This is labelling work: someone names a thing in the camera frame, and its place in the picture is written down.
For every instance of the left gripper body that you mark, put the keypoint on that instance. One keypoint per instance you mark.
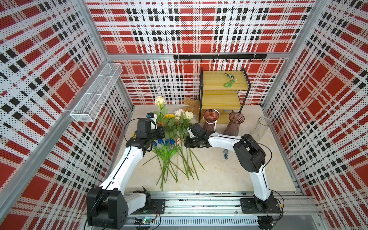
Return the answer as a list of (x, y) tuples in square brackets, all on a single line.
[(155, 134)]

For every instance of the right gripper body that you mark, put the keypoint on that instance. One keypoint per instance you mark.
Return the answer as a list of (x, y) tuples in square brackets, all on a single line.
[(192, 142)]

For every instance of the pale pink rose flower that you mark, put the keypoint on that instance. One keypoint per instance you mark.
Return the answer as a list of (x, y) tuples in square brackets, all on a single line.
[(179, 122)]

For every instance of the yellow sunflower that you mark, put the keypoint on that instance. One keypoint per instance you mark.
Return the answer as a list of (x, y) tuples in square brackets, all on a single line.
[(169, 116)]

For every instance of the white rose flower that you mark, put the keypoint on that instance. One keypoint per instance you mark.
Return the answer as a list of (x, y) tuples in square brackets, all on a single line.
[(187, 122)]

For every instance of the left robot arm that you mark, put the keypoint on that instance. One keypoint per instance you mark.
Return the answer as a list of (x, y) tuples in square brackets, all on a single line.
[(120, 178)]

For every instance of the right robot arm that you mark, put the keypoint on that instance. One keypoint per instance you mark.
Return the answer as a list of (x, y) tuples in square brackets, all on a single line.
[(250, 156)]

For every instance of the pink glass vase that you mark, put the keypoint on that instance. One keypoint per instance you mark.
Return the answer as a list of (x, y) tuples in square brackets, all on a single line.
[(210, 117)]

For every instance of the dark ribbed glass vase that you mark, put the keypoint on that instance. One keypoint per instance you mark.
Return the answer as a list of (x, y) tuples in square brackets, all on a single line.
[(235, 119)]

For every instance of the wooden two-tier shelf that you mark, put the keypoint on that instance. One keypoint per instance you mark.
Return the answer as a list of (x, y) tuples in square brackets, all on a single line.
[(213, 95)]

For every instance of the clear glass vase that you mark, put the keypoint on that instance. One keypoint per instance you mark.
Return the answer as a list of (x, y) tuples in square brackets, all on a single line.
[(262, 125)]

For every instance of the green circuit board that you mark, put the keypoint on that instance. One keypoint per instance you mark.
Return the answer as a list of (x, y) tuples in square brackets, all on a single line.
[(143, 221)]

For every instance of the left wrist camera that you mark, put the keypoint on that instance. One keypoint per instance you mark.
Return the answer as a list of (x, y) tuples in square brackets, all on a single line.
[(153, 118)]

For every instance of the small grey figurine keychain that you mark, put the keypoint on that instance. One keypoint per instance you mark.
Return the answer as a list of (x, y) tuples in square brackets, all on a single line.
[(226, 152)]

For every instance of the green lanyard keychain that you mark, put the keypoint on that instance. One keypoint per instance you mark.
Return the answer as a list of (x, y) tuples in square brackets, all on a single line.
[(231, 81)]

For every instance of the white wire wall basket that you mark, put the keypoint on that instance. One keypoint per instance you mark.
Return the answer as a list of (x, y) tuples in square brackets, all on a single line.
[(90, 105)]

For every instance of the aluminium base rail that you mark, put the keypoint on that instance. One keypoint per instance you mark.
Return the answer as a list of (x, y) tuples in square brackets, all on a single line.
[(198, 204)]

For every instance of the black hook rail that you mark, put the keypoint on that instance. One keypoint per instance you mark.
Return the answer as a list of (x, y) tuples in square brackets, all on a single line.
[(250, 57)]

